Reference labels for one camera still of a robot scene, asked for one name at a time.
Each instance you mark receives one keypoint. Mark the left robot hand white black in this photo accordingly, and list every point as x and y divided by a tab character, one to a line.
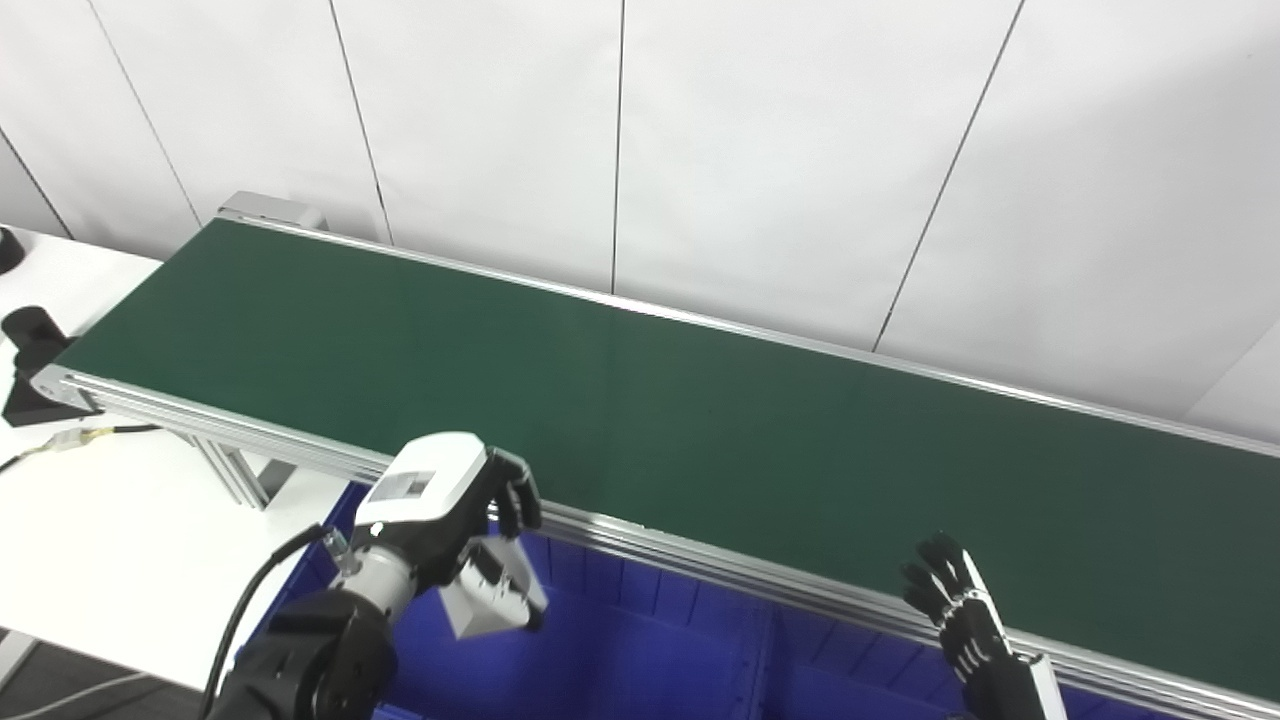
430	490

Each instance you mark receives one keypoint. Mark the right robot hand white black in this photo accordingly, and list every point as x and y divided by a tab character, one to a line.
975	640

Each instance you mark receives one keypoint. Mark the white square part with hole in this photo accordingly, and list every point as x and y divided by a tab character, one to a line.
472	615

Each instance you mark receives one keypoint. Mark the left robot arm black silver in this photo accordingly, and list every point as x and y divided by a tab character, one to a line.
320	660

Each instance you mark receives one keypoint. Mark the blue plastic bin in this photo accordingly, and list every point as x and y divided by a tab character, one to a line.
850	690
620	660

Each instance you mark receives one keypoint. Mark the green conveyor belt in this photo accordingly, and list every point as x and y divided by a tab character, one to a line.
700	430
250	440

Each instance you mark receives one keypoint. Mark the aluminium conveyor support leg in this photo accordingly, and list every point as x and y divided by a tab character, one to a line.
240	475

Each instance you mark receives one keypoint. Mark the grey conveyor end housing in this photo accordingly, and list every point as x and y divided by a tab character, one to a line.
275	210

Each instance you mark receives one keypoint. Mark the black stand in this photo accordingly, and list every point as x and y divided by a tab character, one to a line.
35	350

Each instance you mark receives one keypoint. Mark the round black object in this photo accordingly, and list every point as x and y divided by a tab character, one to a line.
8	250

